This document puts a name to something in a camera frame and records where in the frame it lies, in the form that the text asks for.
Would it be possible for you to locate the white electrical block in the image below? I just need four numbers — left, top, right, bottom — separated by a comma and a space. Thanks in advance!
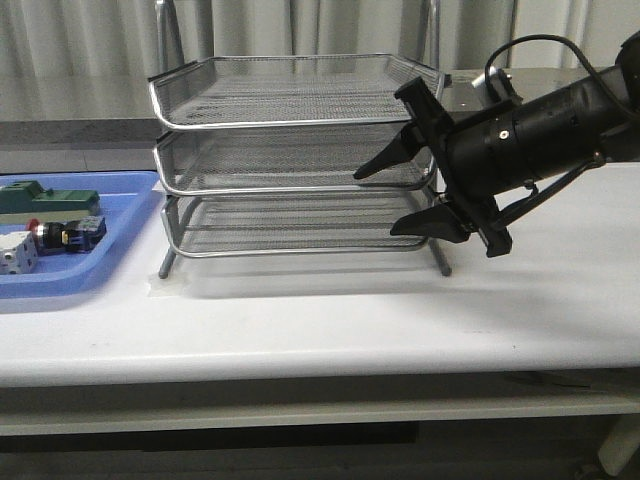
1, 231, 39, 275

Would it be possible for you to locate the blue plastic tray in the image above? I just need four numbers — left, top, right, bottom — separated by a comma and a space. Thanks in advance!
1, 171, 163, 299

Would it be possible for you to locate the green and beige terminal block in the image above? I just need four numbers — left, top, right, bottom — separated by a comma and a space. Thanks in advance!
1, 180, 100, 224

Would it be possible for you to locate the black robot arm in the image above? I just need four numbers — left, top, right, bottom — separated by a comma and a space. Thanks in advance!
354, 34, 639, 258

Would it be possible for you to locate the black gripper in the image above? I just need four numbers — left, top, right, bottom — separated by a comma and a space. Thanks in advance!
353, 77, 516, 259

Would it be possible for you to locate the grey counter shelf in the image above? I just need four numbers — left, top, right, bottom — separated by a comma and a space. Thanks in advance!
0, 67, 640, 151

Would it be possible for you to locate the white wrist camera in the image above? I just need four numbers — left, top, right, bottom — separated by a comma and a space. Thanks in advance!
471, 67, 522, 108

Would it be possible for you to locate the red emergency stop button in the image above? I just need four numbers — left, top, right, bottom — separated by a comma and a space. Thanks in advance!
25, 216, 107, 255

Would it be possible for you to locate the mesh tray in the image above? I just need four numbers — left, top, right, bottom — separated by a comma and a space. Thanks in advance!
153, 123, 434, 196
161, 190, 429, 258
149, 53, 445, 131

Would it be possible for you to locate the grey metal rack frame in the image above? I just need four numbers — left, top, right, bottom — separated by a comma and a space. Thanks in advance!
156, 1, 436, 278

